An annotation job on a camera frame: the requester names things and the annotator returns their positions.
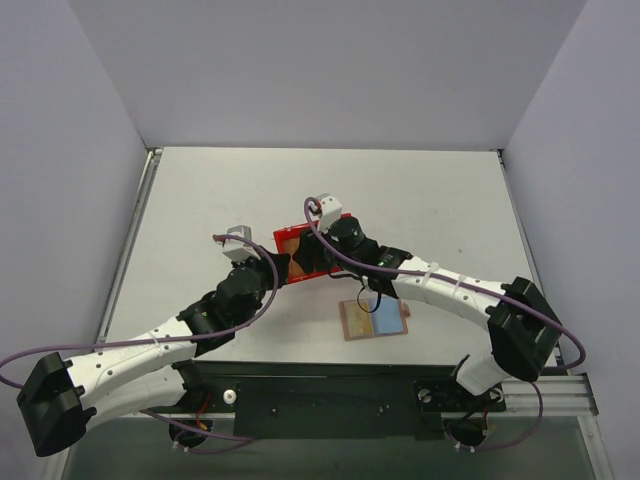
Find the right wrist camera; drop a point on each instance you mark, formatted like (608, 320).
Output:
(326, 209)

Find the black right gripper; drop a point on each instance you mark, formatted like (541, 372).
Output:
(316, 245)

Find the red plastic bin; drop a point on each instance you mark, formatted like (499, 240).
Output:
(286, 241)

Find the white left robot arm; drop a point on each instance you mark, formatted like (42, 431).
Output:
(59, 397)

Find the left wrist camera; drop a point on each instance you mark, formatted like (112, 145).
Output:
(234, 244)

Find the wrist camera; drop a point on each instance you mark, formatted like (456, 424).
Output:
(234, 244)
(326, 209)

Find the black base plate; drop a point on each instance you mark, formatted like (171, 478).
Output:
(329, 401)

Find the tan leather card holder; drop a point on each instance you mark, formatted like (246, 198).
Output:
(389, 318)

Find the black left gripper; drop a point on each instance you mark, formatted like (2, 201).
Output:
(273, 265)

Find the aluminium frame rail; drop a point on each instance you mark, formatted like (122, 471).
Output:
(562, 396)

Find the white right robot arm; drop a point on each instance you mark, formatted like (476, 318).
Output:
(520, 324)

